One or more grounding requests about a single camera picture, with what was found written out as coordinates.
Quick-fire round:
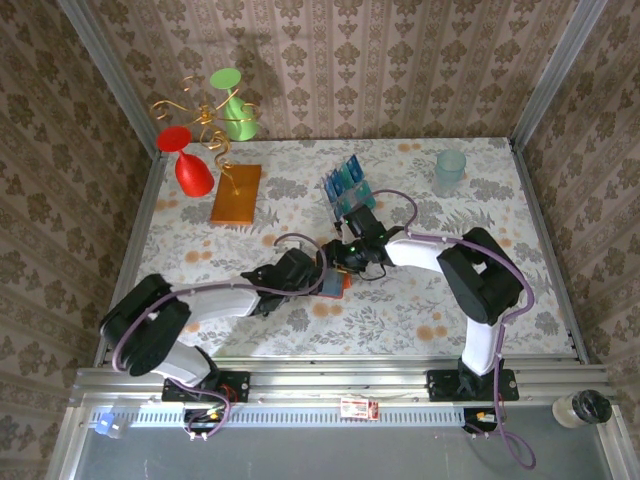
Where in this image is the orange card holder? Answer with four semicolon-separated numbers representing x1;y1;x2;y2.
314;269;351;301

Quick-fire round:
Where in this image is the clear acrylic card stand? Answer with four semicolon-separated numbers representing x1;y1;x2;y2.
318;154;377;226

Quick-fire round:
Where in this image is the clear bluish plastic cup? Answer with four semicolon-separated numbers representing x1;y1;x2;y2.
432;148;468;197

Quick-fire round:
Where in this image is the red and white sticker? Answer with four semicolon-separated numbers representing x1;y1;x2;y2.
339;397;380;420

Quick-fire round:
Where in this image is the red plastic wine glass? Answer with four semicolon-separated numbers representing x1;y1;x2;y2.
156;125;215;198

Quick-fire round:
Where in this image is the black power connector block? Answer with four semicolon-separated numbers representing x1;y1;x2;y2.
462;407;501;434
182;407;234;436

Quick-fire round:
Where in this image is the grey metal panel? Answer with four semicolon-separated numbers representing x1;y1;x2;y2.
47;424;631;480

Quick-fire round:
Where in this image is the green plastic wine glass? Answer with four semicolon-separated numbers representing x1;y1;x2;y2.
208;67;261;142

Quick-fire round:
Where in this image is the blue and white connector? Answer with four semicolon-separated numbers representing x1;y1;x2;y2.
91;410;126;439

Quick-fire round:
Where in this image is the glass jar with dark lid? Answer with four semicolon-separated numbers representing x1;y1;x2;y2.
551;389;614;430

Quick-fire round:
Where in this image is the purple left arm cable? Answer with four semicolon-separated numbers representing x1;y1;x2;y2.
112;232;331;444

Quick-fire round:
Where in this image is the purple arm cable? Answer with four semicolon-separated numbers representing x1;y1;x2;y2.
369;188;539;471
112;232;331;444

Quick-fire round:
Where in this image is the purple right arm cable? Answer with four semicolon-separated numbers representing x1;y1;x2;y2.
369;188;539;471

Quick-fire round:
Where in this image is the gold wire rack wooden base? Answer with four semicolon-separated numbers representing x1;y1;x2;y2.
149;74;264;226

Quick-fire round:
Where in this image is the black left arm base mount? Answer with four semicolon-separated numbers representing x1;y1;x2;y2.
160;370;251;404

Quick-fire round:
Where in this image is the aluminium front rail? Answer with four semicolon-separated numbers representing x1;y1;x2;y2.
69;357;619;407

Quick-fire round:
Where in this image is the slotted grey cable duct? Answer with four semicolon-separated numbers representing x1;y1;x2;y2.
82;403;619;430

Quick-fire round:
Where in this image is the aluminium table side rail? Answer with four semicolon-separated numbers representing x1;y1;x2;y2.
93;149;169;369
508;138;591;365

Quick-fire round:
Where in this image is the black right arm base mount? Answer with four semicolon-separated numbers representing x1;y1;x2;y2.
427;368;520;403

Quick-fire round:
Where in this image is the aluminium frame post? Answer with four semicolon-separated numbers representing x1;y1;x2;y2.
54;0;166;160
509;0;610;151

